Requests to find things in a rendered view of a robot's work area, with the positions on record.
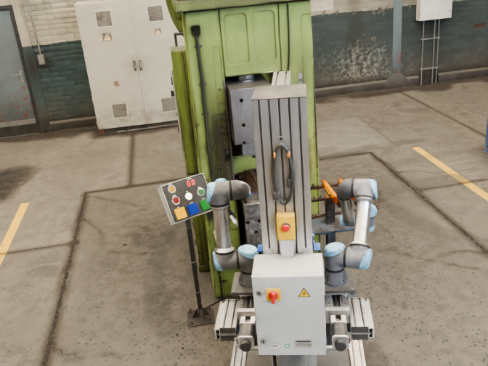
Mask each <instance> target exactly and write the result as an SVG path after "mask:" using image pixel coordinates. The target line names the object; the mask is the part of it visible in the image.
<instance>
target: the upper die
mask: <svg viewBox="0 0 488 366"><path fill-rule="evenodd" d="M238 147H239V149H240V151H241V153H242V155H243V157H245V156H250V155H256V153H255V143H248V144H246V143H245V141H244V142H243V144H242V145H238Z"/></svg>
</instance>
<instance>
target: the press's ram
mask: <svg viewBox="0 0 488 366"><path fill-rule="evenodd" d="M254 77H255V80H254V81H250V82H245V83H240V82H236V81H235V77H230V78H225V84H226V92H227V107H228V114H229V129H230V135H231V137H232V140H233V142H234V143H235V145H242V144H243V142H244V141H245V143H246V144H248V143H254V134H253V116H252V107H251V98H252V96H253V91H254V89H255V86H271V84H270V82H268V80H266V79H265V77H263V75H262V74H255V76H254Z"/></svg>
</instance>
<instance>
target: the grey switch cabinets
mask: <svg viewBox="0 0 488 366"><path fill-rule="evenodd" d="M74 7H75V13H76V18H77V22H78V29H79V33H80V39H81V44H82V48H83V52H84V59H85V63H86V69H87V73H88V77H89V85H90V89H91V95H92V102H93V103H94V110H95V114H96V118H97V125H98V129H99V135H104V134H113V133H119V132H125V131H136V130H142V129H152V128H158V127H164V126H175V125H178V118H177V115H176V102H175V98H174V96H171V90H172V91H173V90H174V86H173V85H171V77H172V74H171V71H172V61H171V50H170V48H171V47H173V46H175V41H174V33H179V31H178V30H177V28H176V26H175V25H174V23H173V21H172V19H171V16H170V14H169V12H168V8H167V5H166V0H87V1H77V2H76V3H75V4H74Z"/></svg>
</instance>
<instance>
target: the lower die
mask: <svg viewBox="0 0 488 366"><path fill-rule="evenodd" d="M253 169H255V170H256V168H252V169H250V170H249V171H244V172H242V174H243V177H244V180H245V182H246V183H247V184H248V186H250V189H251V196H250V197H248V198H246V199H247V201H249V200H259V199H257V198H259V189H258V183H257V181H256V179H255V176H254V175H253V172H252V170H253ZM256 172H257V170H256Z"/></svg>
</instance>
